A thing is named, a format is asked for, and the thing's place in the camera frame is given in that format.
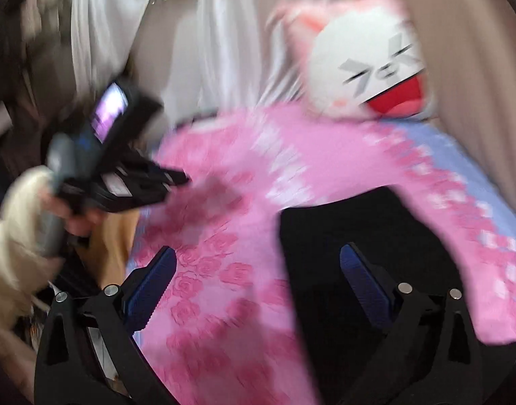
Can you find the beige curtain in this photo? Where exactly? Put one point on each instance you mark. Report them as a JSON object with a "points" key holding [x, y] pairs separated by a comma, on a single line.
{"points": [[473, 50]]}

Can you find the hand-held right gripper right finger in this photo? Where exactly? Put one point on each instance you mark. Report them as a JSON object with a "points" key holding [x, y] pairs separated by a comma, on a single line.
{"points": [[363, 280]]}

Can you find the light blue bedsheet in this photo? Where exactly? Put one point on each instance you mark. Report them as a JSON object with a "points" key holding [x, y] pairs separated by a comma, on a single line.
{"points": [[460, 156]]}

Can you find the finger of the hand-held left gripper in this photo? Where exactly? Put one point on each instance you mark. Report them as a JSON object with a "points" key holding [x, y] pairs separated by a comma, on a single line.
{"points": [[173, 177]]}

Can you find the black pants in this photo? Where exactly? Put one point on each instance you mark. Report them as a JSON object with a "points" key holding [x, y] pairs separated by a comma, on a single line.
{"points": [[325, 228]]}

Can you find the white red patterned pillow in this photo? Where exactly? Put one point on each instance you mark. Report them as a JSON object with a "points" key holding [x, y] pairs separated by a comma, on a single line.
{"points": [[351, 63]]}

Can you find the person's left hand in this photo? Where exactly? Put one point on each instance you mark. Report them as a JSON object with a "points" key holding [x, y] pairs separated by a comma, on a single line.
{"points": [[84, 223]]}

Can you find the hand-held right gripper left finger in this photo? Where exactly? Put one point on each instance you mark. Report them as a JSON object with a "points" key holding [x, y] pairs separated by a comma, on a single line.
{"points": [[153, 284]]}

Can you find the white curtain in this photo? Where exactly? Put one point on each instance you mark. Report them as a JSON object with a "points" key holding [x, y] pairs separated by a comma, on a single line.
{"points": [[224, 50]]}

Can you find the pink floral blanket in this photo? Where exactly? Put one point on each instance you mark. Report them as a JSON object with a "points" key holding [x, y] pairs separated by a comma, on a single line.
{"points": [[241, 219]]}

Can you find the tan cloth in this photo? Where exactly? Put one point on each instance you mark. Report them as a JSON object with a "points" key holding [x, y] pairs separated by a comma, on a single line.
{"points": [[112, 249]]}

